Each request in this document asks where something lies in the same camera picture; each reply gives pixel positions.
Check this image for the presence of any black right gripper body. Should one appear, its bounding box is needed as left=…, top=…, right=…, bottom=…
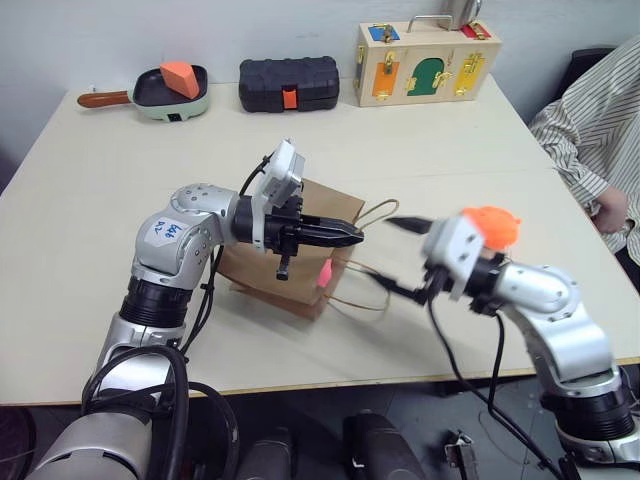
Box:
left=422, top=266, right=454, bottom=307

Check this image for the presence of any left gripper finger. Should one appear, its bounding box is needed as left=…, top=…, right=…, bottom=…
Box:
left=298, top=230, right=364, bottom=249
left=301, top=214, right=366, bottom=238

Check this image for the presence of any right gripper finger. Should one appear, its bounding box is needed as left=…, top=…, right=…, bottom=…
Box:
left=367, top=269, right=427, bottom=305
left=387, top=215, right=433, bottom=237

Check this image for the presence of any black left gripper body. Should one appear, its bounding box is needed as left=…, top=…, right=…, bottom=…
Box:
left=263, top=195, right=307, bottom=282

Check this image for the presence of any brown paper bag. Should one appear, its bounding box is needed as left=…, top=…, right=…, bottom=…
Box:
left=214, top=178, right=401, bottom=322

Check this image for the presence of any orange plush toy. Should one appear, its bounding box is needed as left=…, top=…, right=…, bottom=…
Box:
left=461, top=205, right=522, bottom=251

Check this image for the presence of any bystander bare hand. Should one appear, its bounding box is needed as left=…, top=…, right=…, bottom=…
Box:
left=596, top=188, right=633, bottom=235

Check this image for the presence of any black plastic tool case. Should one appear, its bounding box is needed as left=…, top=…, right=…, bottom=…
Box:
left=238, top=56, right=341, bottom=114

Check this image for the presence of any wide dark rounded shape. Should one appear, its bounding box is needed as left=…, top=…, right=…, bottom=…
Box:
left=342, top=409, right=426, bottom=480

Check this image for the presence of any small metal clip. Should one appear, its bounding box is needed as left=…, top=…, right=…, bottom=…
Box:
left=444, top=428, right=474, bottom=469

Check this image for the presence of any pale green electric frying pan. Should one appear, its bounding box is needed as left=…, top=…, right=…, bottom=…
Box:
left=77, top=64, right=212, bottom=124

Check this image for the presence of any wooden lock puzzle box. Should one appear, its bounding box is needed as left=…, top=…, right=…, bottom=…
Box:
left=355, top=13, right=504, bottom=108

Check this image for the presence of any orange wedge block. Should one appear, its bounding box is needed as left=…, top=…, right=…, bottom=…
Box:
left=159, top=61, right=202, bottom=100

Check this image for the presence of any person in striped shirt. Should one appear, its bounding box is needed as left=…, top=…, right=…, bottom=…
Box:
left=529, top=35, right=640, bottom=296

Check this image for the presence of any narrow dark rounded shape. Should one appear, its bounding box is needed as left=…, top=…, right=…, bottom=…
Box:
left=238, top=426, right=294, bottom=480

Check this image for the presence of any silver metal kettle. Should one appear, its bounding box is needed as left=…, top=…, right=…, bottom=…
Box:
left=446, top=0, right=485, bottom=26

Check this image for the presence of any black chair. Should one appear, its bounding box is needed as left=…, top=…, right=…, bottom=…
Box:
left=553, top=47, right=617, bottom=104

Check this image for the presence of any dark round floor object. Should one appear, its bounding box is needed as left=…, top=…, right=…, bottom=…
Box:
left=0, top=407, right=37, bottom=476

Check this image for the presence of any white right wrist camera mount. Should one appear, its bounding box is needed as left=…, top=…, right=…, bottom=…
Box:
left=423, top=213, right=489, bottom=302

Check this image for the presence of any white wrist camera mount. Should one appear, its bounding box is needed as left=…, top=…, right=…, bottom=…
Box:
left=249, top=139, right=307, bottom=251
left=423, top=213, right=489, bottom=302

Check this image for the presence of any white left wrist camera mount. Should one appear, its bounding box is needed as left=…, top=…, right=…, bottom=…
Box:
left=249, top=139, right=307, bottom=251

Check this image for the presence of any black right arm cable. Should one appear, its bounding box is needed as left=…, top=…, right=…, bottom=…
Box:
left=426, top=293, right=569, bottom=480

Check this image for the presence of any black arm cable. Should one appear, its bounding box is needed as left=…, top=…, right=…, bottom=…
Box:
left=426, top=293, right=569, bottom=480
left=82, top=153, right=274, bottom=480

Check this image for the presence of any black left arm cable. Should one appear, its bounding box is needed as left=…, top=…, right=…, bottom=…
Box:
left=82, top=153, right=274, bottom=480

